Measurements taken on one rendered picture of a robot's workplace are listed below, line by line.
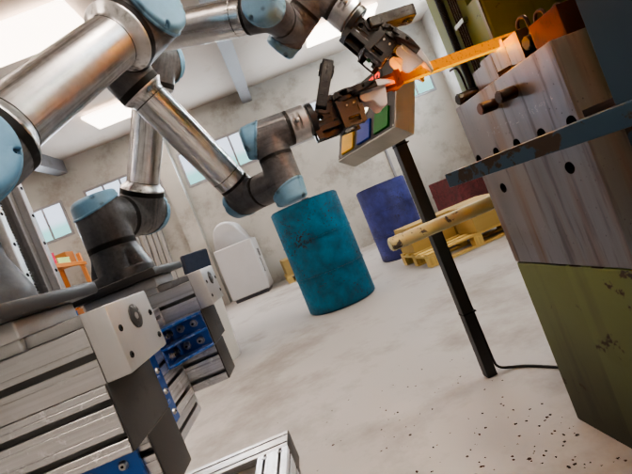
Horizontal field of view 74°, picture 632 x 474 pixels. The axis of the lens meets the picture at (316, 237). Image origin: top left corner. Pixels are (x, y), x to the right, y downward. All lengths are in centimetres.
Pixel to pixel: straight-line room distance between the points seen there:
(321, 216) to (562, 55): 292
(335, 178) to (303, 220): 477
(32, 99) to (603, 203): 93
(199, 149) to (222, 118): 774
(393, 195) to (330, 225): 161
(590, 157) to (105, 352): 85
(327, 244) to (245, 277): 398
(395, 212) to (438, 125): 414
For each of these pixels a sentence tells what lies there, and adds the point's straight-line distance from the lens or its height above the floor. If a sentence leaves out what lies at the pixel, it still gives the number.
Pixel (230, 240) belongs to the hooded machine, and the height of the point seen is 108.
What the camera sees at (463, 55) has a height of 100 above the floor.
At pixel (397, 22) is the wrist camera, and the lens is 107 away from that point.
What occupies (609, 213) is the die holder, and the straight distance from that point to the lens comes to 94.
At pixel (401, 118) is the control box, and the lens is 142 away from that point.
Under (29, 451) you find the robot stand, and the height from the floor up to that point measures 64.
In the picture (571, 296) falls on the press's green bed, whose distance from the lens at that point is 115.
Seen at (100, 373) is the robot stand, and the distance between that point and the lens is 59.
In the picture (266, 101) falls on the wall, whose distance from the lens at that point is 867.
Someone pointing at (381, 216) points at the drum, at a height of 56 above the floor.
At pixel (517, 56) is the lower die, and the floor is 94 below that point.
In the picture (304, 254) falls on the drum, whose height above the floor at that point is 57.
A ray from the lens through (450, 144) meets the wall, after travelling 898.
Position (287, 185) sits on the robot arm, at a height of 87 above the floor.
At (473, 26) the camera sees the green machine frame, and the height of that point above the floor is 113.
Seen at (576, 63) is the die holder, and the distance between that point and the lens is 94.
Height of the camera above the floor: 77
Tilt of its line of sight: 2 degrees down
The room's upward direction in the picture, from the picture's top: 22 degrees counter-clockwise
